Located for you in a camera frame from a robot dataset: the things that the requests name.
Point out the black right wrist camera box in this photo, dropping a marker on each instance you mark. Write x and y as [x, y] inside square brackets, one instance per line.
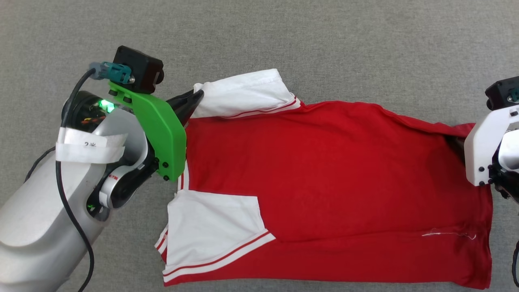
[500, 93]

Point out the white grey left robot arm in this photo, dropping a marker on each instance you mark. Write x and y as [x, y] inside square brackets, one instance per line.
[36, 211]

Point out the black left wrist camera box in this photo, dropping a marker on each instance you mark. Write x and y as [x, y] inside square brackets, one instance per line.
[138, 69]

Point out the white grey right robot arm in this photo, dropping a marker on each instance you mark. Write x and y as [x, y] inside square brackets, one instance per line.
[511, 156]

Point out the red and white jersey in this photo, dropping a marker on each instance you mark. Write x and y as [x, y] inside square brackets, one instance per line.
[324, 174]

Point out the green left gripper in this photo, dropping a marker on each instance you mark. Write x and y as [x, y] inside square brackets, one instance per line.
[162, 134]

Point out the white paper tape label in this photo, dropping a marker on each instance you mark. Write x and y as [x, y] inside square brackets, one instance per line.
[89, 146]

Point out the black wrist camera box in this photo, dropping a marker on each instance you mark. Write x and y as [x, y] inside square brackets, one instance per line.
[500, 93]
[138, 69]

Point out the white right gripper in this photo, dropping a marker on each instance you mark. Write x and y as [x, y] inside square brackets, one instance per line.
[480, 150]

